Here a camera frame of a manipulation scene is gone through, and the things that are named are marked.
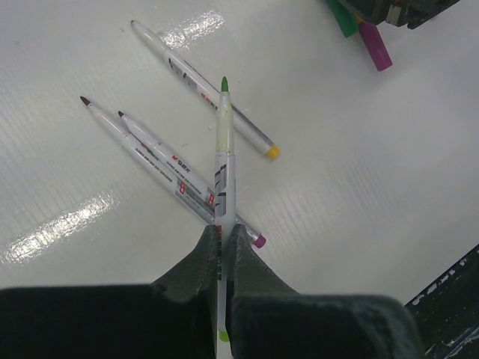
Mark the magenta pen cap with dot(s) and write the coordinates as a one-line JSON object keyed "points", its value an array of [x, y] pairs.
{"points": [[375, 46]]}

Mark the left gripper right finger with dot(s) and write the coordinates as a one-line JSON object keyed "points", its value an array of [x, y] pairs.
{"points": [[268, 319]]}

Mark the magenta pen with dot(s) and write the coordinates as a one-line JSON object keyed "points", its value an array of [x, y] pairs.
{"points": [[193, 181]]}

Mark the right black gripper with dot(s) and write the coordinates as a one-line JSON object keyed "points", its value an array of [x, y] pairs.
{"points": [[412, 13]]}

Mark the green pen cap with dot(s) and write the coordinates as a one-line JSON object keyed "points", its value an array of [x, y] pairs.
{"points": [[344, 18]]}

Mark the green pen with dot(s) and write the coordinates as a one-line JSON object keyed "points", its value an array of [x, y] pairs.
{"points": [[225, 200]]}

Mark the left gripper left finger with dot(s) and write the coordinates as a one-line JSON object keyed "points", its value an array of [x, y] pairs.
{"points": [[172, 317]]}

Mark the yellow pen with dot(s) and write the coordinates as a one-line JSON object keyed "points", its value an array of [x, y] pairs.
{"points": [[203, 88]]}

